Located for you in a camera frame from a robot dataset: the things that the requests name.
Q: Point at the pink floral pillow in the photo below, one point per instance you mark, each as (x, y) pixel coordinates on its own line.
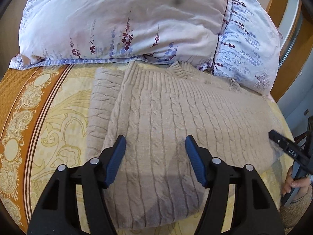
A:
(110, 17)

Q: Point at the blue floral tree-print pillow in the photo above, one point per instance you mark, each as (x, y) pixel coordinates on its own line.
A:
(249, 41)

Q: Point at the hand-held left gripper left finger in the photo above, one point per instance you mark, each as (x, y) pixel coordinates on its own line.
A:
(115, 161)

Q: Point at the yellow patterned bed sheet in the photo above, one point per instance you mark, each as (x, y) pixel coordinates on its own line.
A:
(49, 127)

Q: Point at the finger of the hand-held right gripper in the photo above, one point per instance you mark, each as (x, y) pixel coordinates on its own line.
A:
(283, 144)

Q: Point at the wooden headboard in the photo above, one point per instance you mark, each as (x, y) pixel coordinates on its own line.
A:
(278, 0)

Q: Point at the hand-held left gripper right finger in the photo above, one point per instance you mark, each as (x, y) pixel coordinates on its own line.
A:
(195, 161)

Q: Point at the person's right hand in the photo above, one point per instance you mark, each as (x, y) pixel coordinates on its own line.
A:
(299, 184)

